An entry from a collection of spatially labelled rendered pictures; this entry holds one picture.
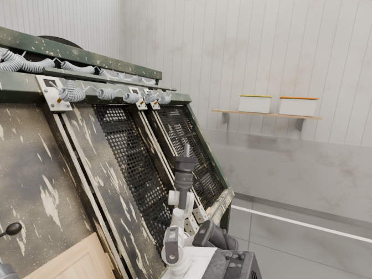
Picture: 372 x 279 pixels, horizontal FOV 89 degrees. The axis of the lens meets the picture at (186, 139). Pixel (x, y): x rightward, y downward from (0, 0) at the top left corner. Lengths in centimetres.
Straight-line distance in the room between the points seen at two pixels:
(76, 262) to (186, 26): 419
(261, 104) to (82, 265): 294
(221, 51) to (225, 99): 92
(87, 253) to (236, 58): 372
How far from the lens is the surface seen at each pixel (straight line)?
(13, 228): 82
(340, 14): 427
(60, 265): 100
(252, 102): 327
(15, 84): 111
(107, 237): 103
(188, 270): 69
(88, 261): 105
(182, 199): 87
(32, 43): 165
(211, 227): 81
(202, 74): 413
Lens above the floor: 185
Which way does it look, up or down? 12 degrees down
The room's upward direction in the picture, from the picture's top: 3 degrees clockwise
